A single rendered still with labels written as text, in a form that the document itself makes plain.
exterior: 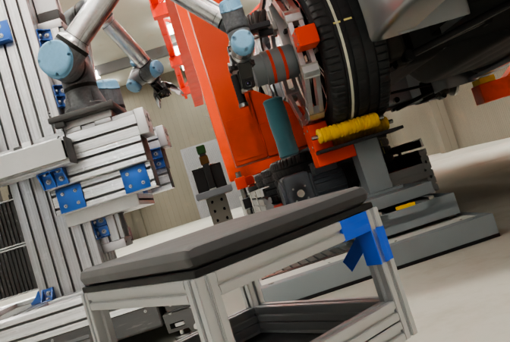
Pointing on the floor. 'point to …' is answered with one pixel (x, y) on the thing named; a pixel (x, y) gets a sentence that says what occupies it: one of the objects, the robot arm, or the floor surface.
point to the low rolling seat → (329, 234)
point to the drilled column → (216, 203)
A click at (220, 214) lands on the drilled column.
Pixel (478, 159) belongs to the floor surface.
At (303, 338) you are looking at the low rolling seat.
